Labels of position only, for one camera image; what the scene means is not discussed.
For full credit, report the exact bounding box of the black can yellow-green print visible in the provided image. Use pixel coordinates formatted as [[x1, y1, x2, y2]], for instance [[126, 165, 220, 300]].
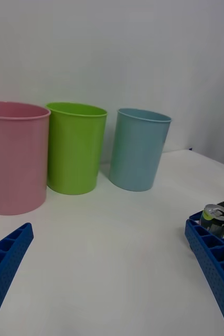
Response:
[[200, 204, 224, 239]]

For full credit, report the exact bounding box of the green plastic bin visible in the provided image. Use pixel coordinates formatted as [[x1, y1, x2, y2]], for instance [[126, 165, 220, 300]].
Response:
[[45, 102, 109, 196]]

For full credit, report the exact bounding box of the pink plastic bin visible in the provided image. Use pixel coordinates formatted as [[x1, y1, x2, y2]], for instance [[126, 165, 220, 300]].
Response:
[[0, 101, 51, 216]]

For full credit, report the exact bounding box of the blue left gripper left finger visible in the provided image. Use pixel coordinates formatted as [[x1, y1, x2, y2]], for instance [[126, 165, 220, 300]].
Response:
[[0, 223, 35, 336]]

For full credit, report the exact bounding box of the pale blue plastic bin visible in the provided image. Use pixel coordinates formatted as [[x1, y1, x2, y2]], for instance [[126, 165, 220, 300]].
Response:
[[108, 108, 173, 192]]

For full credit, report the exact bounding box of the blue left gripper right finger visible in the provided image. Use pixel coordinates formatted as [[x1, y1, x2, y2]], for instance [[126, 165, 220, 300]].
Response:
[[184, 219, 224, 336]]

